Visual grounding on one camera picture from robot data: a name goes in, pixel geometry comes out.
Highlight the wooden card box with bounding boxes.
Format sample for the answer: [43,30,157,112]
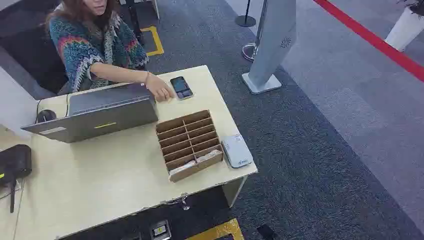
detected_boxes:
[155,109,225,183]

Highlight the card in box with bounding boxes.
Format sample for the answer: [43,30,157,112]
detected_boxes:
[168,160,198,176]
[196,149,222,164]

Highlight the white card reader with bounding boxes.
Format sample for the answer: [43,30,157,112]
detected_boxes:
[220,134,254,169]

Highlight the black smartphone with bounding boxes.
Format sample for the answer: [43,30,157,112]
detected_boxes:
[169,76,194,101]

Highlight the person's hand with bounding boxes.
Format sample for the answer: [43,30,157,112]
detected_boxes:
[145,74,176,103]

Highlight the metal table clamp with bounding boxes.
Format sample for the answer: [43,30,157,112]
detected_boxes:
[160,194,191,212]

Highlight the grey standing sign panel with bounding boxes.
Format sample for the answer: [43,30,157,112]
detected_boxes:
[241,0,297,96]

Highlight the yellow floor tape marking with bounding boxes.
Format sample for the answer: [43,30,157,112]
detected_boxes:
[140,25,165,57]

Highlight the pale desk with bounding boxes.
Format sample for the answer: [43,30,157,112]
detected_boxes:
[0,64,259,240]

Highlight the grey laptop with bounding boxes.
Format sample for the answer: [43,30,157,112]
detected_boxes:
[20,82,160,144]

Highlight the grey device with yellow label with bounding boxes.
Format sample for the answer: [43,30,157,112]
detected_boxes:
[149,219,172,240]

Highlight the person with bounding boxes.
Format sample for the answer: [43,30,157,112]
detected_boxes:
[45,0,176,103]

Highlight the black computer mouse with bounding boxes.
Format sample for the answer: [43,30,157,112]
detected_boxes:
[36,109,58,124]

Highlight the red floor tape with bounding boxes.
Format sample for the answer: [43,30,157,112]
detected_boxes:
[312,0,424,83]

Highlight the white planter pot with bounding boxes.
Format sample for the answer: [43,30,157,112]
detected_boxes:
[384,6,424,53]

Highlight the chrome stanchion post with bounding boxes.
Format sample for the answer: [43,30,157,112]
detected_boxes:
[242,0,269,63]

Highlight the black stanchion post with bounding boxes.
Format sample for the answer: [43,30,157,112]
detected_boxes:
[234,0,257,28]

